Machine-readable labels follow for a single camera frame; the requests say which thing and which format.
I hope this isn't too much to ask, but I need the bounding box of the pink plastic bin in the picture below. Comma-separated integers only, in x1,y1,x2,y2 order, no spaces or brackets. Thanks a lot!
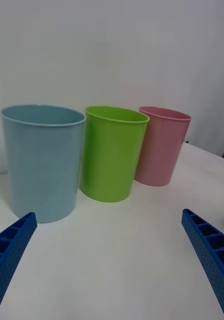
133,105,192,187

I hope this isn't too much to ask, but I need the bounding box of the green plastic bin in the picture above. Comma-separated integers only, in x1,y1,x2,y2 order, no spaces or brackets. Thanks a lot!
79,105,150,204

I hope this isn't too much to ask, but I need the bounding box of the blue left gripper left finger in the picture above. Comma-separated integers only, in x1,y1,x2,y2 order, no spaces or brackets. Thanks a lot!
0,211,38,320

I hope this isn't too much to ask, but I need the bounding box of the pale blue plastic bin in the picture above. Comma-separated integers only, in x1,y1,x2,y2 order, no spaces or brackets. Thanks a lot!
0,104,87,224

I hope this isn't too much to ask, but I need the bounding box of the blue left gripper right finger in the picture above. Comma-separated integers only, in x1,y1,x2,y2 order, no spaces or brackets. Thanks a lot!
181,208,224,320

